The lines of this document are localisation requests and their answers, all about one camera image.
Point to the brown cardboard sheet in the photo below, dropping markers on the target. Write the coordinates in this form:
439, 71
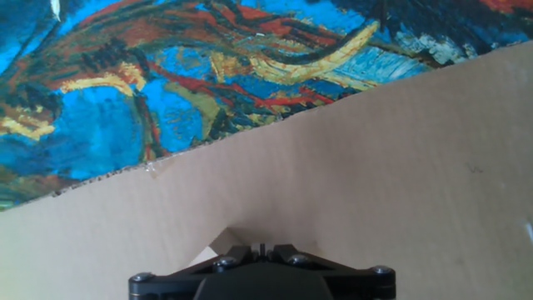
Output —
375, 187

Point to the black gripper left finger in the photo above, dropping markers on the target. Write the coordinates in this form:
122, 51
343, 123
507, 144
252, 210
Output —
158, 287

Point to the sunflower painting print cloth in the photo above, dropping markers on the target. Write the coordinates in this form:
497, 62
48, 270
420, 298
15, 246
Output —
125, 104

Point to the wooden cube block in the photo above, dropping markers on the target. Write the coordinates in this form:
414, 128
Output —
216, 250

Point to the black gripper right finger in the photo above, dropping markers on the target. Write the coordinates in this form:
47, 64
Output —
366, 287

